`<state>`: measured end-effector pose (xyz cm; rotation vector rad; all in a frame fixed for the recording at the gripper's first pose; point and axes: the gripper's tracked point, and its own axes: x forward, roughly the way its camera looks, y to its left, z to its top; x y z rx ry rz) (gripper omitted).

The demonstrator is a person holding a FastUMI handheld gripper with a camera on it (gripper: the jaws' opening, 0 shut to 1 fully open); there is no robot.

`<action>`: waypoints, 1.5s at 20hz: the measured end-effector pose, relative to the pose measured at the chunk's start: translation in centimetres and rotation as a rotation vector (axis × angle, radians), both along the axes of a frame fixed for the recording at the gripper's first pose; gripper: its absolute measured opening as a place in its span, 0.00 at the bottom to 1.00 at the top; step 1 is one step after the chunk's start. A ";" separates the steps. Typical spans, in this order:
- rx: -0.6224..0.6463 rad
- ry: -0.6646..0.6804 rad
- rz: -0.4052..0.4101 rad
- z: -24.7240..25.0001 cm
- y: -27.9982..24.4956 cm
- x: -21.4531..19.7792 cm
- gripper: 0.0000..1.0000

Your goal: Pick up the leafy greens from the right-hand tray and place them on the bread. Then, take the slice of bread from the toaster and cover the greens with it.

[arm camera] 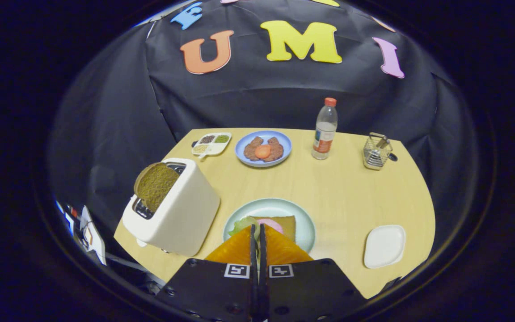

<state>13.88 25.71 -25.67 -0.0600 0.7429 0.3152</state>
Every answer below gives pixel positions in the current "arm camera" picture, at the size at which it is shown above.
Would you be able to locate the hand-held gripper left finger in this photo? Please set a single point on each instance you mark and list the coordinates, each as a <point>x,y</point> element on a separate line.
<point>217,290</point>

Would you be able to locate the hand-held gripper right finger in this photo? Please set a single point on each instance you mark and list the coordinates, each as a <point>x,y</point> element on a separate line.
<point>306,290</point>

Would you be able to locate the green lettuce leaf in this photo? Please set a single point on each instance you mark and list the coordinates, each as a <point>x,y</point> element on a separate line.
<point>242,225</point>

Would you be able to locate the brown bread slice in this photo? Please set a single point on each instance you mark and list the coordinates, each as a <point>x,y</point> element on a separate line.
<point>157,185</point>

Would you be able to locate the pale green round plate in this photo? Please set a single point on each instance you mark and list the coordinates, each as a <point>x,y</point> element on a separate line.
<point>303,223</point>

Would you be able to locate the square toast slice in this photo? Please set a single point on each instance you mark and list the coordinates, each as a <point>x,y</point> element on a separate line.
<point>289,226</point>

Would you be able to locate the pink ham slice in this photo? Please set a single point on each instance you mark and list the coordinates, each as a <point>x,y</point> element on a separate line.
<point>272,223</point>

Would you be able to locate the white toaster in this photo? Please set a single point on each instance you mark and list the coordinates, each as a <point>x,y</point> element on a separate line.
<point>186,214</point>

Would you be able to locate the small white square plate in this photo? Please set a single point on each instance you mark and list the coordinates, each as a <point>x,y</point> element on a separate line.
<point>385,246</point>

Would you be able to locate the white flat object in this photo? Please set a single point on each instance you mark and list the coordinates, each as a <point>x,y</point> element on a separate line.
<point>94,239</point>

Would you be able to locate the brown meat patty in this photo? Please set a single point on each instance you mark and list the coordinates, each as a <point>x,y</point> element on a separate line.
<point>251,150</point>
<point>277,150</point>

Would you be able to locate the white divided condiment tray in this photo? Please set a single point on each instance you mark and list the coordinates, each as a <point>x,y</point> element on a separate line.
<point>213,146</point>

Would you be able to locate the red tomato slice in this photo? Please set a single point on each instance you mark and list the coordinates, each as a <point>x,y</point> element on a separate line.
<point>263,151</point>

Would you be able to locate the blue round plate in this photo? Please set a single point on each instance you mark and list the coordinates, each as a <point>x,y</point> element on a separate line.
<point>284,143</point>

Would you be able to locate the clear bottle with red cap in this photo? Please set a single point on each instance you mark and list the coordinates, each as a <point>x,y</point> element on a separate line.
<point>324,134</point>

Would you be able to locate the black backdrop cloth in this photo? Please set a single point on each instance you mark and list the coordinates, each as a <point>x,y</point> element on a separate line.
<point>262,98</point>

